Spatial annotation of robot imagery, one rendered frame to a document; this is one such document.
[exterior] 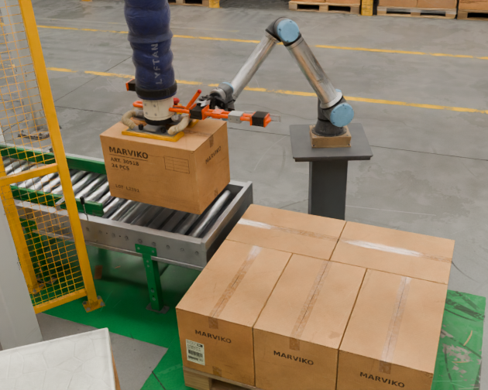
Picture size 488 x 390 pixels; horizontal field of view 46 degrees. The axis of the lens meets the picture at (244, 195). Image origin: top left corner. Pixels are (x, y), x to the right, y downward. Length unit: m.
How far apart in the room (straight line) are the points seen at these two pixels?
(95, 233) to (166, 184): 0.57
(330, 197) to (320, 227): 0.66
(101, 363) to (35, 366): 0.21
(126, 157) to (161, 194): 0.28
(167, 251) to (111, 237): 0.37
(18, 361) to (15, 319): 1.06
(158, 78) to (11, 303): 1.34
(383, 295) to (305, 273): 0.41
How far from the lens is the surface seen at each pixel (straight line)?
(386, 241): 3.29
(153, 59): 3.10
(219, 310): 2.82
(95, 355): 2.03
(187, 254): 3.26
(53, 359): 2.06
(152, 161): 3.22
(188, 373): 3.16
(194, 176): 3.12
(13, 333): 3.18
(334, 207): 4.02
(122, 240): 3.45
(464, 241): 4.36
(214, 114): 3.11
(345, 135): 3.78
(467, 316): 3.74
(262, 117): 3.01
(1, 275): 2.98
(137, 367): 3.38
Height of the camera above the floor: 2.43
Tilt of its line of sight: 31 degrees down
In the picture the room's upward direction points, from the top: 3 degrees counter-clockwise
